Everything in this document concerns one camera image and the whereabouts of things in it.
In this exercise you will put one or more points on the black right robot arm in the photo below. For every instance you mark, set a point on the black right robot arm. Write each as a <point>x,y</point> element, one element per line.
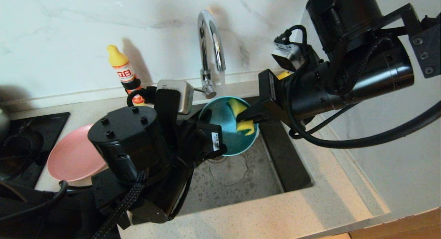
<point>427,49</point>

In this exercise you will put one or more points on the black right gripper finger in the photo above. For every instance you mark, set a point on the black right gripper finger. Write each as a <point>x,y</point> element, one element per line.
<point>258,114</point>

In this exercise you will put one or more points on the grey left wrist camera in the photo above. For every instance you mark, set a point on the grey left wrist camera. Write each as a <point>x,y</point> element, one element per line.
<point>175,94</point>

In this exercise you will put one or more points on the stainless steel sink basin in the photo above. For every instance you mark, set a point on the stainless steel sink basin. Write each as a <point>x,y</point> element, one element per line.
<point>241,177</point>

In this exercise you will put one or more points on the silver kettle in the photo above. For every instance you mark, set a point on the silver kettle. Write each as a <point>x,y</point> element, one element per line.
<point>2,123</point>

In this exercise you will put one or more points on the yellow green sponge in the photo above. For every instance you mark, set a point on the yellow green sponge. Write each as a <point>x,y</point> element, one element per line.
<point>236,106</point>

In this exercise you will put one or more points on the pink plate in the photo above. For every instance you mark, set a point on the pink plate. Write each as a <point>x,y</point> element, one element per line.
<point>72,156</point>

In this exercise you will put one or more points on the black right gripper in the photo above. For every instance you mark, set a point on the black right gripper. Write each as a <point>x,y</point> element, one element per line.
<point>396,70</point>

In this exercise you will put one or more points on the yellow pear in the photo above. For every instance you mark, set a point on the yellow pear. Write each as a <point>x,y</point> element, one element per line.
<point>284,74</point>

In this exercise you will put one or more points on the light wooden cabinet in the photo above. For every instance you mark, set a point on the light wooden cabinet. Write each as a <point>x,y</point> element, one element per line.
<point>413,225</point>

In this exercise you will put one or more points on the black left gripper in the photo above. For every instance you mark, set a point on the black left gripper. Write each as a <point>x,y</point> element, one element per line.
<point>131,142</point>

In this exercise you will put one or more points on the yellow orange dish soap bottle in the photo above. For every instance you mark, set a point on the yellow orange dish soap bottle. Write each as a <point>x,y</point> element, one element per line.
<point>120,60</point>

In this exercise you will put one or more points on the teal bowl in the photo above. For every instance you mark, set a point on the teal bowl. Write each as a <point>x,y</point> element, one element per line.
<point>220,115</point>

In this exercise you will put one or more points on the chrome gooseneck faucet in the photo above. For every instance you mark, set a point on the chrome gooseneck faucet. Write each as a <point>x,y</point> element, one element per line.
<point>206,32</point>

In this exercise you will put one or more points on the black glass cooktop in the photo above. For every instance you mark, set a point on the black glass cooktop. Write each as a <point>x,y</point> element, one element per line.
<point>51,128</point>

